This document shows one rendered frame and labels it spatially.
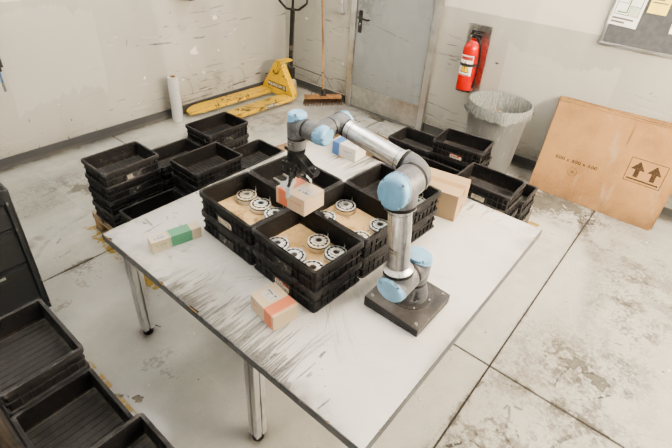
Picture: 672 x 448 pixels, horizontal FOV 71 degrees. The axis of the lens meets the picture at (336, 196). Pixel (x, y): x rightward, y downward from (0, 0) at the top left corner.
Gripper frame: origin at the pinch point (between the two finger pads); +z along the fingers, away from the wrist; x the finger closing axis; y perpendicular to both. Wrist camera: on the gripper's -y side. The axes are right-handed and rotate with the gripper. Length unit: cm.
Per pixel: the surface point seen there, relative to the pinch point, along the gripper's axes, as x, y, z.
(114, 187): 9, 156, 61
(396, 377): 19, -67, 40
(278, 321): 32, -20, 36
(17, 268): 80, 122, 64
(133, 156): -21, 184, 60
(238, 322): 41, -6, 40
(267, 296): 28.4, -9.4, 32.4
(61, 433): 104, 24, 71
